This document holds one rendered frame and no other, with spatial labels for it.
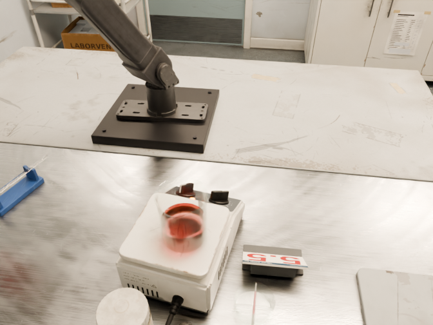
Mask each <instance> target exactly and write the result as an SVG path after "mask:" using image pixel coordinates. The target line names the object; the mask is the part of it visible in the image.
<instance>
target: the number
mask: <svg viewBox="0 0 433 325"><path fill-rule="evenodd" d="M245 260H247V261H261V262H275V263H282V264H295V265H303V266H305V264H304V262H303V260H302V258H300V257H286V256H279V255H265V254H257V253H245Z"/></svg>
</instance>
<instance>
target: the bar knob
mask: <svg viewBox="0 0 433 325"><path fill-rule="evenodd" d="M228 197H229V190H213V191H211V196H210V198H209V202H212V203H214V204H221V205H225V204H229V201H228Z"/></svg>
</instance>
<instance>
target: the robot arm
mask: <svg viewBox="0 0 433 325"><path fill-rule="evenodd" d="M64 1H65V2H66V3H68V4H69V5H70V6H72V7H73V8H74V9H75V10H76V11H77V12H78V13H79V14H80V15H81V16H82V17H83V18H84V19H85V20H86V21H87V22H88V23H89V24H90V25H91V26H92V27H93V28H94V29H95V30H96V31H97V32H98V33H99V34H100V35H101V37H102V38H103V39H104V40H105V41H106V42H107V43H108V44H109V45H110V46H111V47H112V48H113V49H114V50H115V51H116V53H117V54H118V56H119V58H120V59H121V60H122V61H123V62H122V65H123V67H125V69H127V71H128V72H129V73H130V74H131V75H133V76H135V77H137V78H139V79H142V80H143V81H146V82H145V87H146V96H147V101H141V100H124V101H123V102H122V103H121V105H120V106H119V109H118V110H117V112H116V117H117V118H118V119H127V120H141V121H165V122H178V123H204V122H205V121H206V116H207V111H208V105H207V104H206V103H182V102H176V98H175V85H177V84H179V79H178V77H177V76H176V75H175V72H174V71H173V65H172V62H171V59H170V58H169V57H168V56H167V54H166V53H165V52H164V51H163V49H162V48H161V47H159V46H155V45H154V44H153V43H152V42H151V41H150V40H149V39H148V38H147V37H145V36H144V35H143V34H142V33H141V31H140V30H139V29H138V28H137V27H136V26H135V25H134V24H133V22H132V21H131V20H130V18H129V17H128V16H127V15H126V14H125V13H124V11H123V10H122V8H121V7H120V6H119V5H118V4H117V3H116V1H115V0H64Z"/></svg>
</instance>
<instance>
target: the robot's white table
mask: <svg viewBox="0 0 433 325"><path fill-rule="evenodd" d="M167 56H168V57H169V58H170V59H171V62H172V65H173V71H174V72H175V75H176V76H177V77H178V79H179V84H177V85H175V86H177V87H187V88H207V89H218V90H220V95H219V98H218V102H217V106H216V110H215V114H214V117H213V122H212V124H211V129H210V131H209V136H208V138H207V143H206V147H205V150H204V153H193V152H179V151H171V150H157V149H149V148H136V147H127V146H114V145H106V144H93V142H92V139H91V135H92V133H93V132H94V131H95V129H96V128H97V127H98V125H99V124H100V122H101V121H102V119H103V118H104V116H105V115H106V114H107V113H108V111H109V109H110V108H111V107H112V105H113V104H114V102H115V101H116V100H117V98H118V97H119V95H120V94H121V93H122V91H123V89H125V87H126V85H127V84H145V82H146V81H143V80H142V79H139V78H137V77H135V76H133V75H131V74H130V73H129V72H128V71H127V69H125V67H123V65H122V62H123V61H122V60H121V59H120V58H119V56H118V54H117V53H116V52H105V51H95V50H74V49H62V48H41V47H31V46H27V47H25V46H23V47H22V48H20V49H18V50H17V51H16V52H14V53H13V54H12V55H10V56H9V57H7V58H6V59H5V60H4V61H2V62H1V63H0V143H10V144H23V145H30V146H44V147H52V148H66V149H73V150H87V151H95V152H108V153H121V154H129V155H143V156H150V157H164V158H172V159H185V160H192V161H206V162H214V163H228V164H241V165H249V166H263V167H270V168H283V169H291V170H305V171H312V172H326V173H340V174H347V175H361V176H368V177H382V178H389V179H403V180H411V181H424V182H433V95H432V93H431V91H430V89H429V88H428V86H427V84H426V82H425V81H424V79H423V78H422V76H421V74H420V73H419V71H418V70H400V69H390V68H369V67H358V66H337V65H326V64H305V63H285V62H274V61H253V60H242V59H221V58H210V57H190V56H179V55H167Z"/></svg>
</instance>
